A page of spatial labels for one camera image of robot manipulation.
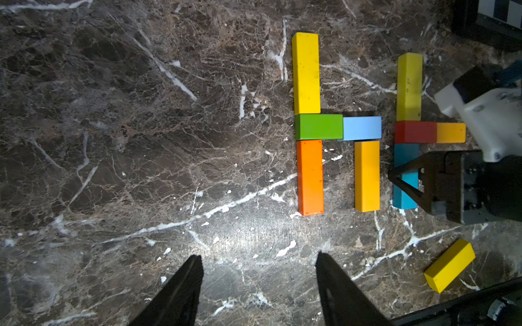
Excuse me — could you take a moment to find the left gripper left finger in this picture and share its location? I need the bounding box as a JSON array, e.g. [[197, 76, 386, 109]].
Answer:
[[129, 255, 204, 326]]

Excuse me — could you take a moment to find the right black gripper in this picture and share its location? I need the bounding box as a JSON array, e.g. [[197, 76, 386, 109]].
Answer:
[[388, 151, 521, 225]]

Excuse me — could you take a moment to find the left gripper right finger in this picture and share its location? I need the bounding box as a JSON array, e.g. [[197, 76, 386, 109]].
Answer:
[[315, 251, 392, 325]]

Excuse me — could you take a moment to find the cyan block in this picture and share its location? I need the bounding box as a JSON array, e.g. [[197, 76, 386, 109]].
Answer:
[[392, 143, 420, 210]]

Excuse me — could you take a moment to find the small yellow block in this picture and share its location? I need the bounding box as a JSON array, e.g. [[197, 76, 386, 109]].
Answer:
[[436, 122, 466, 144]]

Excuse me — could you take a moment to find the red block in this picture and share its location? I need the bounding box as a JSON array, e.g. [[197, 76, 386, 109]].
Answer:
[[395, 120, 437, 143]]

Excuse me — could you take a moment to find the long yellow block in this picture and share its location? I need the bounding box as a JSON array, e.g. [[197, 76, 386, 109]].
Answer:
[[355, 141, 381, 212]]

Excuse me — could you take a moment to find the light blue block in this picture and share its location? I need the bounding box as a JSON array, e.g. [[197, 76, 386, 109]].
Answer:
[[342, 116, 382, 141]]

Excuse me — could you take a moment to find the orange block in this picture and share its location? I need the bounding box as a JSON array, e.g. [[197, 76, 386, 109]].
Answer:
[[296, 140, 324, 216]]

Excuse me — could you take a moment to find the green block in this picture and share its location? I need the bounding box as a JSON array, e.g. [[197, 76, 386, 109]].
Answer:
[[294, 114, 343, 141]]

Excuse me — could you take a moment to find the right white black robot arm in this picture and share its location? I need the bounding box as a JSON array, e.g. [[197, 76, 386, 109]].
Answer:
[[388, 61, 521, 225]]

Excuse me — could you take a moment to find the black white checkerboard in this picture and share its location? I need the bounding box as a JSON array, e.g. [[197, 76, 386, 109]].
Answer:
[[451, 0, 521, 52]]

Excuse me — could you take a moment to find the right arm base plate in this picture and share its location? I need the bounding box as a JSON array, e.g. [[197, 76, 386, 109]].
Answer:
[[391, 277, 521, 325]]

